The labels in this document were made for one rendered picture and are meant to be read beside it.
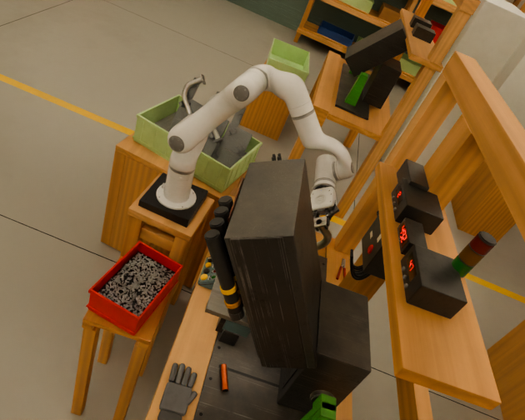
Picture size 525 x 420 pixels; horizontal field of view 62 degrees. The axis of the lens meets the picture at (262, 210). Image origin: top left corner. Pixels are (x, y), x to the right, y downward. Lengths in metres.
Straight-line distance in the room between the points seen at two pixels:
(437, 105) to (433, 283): 0.90
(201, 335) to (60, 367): 1.08
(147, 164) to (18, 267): 0.99
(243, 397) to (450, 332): 0.73
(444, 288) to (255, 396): 0.76
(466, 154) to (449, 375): 0.69
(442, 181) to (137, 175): 1.68
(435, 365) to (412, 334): 0.08
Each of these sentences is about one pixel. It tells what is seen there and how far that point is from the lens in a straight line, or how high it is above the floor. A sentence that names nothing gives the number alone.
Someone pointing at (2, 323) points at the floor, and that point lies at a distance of 2.73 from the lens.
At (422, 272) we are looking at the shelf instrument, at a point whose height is 1.61.
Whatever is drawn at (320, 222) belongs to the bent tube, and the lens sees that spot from 1.63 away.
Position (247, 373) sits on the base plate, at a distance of 1.65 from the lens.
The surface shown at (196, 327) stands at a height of 0.90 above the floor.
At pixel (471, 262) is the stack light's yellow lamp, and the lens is 1.28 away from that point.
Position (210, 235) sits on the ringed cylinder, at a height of 1.55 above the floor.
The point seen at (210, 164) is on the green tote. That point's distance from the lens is 2.39.
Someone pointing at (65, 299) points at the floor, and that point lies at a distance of 2.80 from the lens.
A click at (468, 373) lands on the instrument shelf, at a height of 1.54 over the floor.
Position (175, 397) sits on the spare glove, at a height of 0.92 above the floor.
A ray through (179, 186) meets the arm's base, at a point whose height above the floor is 1.01.
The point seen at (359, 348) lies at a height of 1.24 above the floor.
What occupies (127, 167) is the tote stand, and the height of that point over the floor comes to 0.69.
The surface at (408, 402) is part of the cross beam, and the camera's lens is 1.45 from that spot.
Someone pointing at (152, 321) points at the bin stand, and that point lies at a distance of 1.79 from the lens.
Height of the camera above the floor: 2.28
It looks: 38 degrees down
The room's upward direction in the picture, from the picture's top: 25 degrees clockwise
